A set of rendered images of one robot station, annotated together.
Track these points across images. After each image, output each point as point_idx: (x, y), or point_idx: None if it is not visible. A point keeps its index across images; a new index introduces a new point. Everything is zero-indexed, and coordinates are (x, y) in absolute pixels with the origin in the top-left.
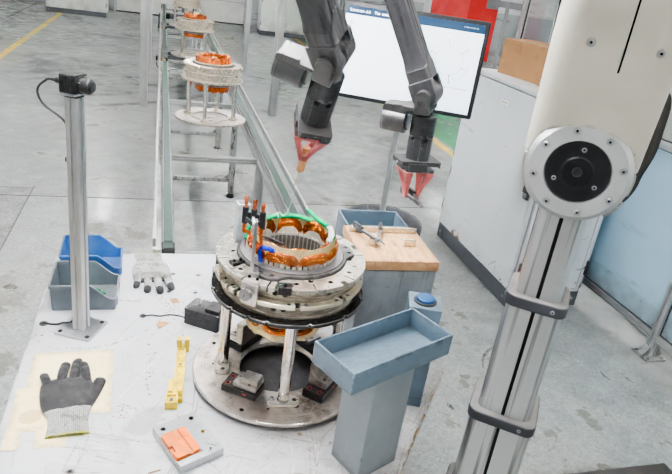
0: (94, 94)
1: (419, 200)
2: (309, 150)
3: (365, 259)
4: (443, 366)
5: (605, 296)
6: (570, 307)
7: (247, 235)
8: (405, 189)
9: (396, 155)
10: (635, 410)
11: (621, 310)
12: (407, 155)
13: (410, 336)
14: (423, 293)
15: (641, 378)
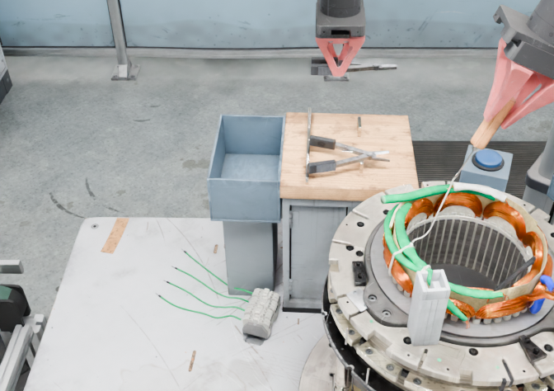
0: None
1: (369, 63)
2: (517, 98)
3: (414, 186)
4: (62, 257)
5: (36, 51)
6: (15, 90)
7: (464, 312)
8: (349, 63)
9: (330, 24)
10: (199, 124)
11: (67, 52)
12: (345, 12)
13: None
14: (481, 156)
15: (157, 96)
